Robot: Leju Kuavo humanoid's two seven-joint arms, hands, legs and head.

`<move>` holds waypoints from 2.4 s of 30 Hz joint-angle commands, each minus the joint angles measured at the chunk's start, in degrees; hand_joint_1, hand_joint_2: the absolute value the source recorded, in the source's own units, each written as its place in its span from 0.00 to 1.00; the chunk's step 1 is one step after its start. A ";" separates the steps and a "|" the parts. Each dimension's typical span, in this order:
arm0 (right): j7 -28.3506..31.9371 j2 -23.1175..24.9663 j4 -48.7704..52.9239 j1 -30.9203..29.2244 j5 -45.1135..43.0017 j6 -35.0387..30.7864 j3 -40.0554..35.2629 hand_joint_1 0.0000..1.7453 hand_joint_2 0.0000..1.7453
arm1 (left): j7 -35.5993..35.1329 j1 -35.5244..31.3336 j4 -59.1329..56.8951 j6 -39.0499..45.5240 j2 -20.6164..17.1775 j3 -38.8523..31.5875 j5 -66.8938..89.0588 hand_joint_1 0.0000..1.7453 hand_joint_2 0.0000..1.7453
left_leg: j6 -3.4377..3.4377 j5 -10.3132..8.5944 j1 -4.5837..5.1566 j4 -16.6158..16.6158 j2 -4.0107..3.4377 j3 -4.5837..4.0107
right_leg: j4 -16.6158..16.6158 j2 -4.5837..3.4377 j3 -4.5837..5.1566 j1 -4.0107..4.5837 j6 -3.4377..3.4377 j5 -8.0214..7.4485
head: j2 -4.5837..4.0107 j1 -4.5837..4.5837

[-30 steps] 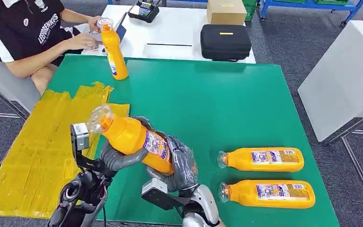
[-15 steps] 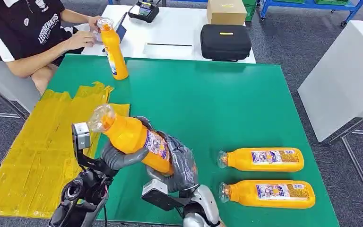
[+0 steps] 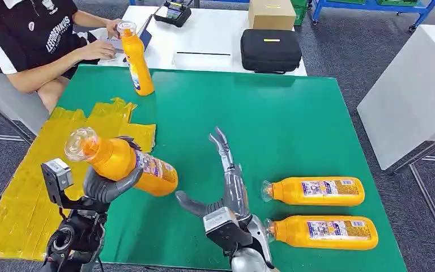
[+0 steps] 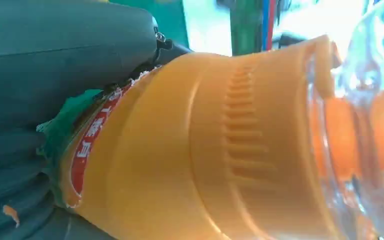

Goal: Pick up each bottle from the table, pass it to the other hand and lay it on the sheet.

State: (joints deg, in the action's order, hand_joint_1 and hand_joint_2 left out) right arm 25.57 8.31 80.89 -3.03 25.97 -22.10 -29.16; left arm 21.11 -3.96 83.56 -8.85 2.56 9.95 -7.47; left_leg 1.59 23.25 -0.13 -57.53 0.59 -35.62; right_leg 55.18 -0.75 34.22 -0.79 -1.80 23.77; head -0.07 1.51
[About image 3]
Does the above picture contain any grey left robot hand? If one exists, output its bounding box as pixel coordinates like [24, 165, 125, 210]
[83, 135, 144, 205]

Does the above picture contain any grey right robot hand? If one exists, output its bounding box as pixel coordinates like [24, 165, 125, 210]
[175, 126, 253, 223]

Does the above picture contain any orange drink bottle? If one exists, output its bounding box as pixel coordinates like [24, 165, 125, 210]
[261, 177, 365, 207]
[265, 215, 379, 252]
[64, 126, 179, 197]
[117, 21, 155, 96]

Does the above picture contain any green mat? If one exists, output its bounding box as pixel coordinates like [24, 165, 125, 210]
[56, 65, 408, 272]

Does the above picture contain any yellow sheet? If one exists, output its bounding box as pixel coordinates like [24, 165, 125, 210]
[0, 97, 157, 262]

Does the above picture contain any thin black strip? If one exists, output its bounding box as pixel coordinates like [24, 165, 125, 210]
[176, 52, 232, 57]

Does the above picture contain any black zip case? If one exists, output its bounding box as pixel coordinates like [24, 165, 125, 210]
[240, 28, 302, 74]

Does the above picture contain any white desk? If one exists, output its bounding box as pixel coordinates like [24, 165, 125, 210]
[89, 5, 308, 77]

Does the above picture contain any tablet with blue cover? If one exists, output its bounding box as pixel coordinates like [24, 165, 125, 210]
[138, 15, 153, 52]

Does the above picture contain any person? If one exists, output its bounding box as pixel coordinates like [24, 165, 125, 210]
[0, 0, 125, 113]

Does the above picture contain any cardboard box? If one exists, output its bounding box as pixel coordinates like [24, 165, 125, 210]
[248, 0, 297, 31]

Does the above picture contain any black handheld controller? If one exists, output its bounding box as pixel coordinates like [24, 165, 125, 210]
[153, 0, 193, 28]

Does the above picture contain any green crate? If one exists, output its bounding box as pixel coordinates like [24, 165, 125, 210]
[291, 0, 308, 26]

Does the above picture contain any blue metal rack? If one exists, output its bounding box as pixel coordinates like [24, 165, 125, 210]
[309, 0, 435, 32]

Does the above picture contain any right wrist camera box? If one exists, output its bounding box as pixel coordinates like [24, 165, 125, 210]
[203, 206, 254, 252]

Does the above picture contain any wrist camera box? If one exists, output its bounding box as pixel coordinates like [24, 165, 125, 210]
[203, 206, 254, 252]
[41, 158, 74, 207]

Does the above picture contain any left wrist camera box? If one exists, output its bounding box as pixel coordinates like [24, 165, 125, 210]
[41, 158, 74, 207]

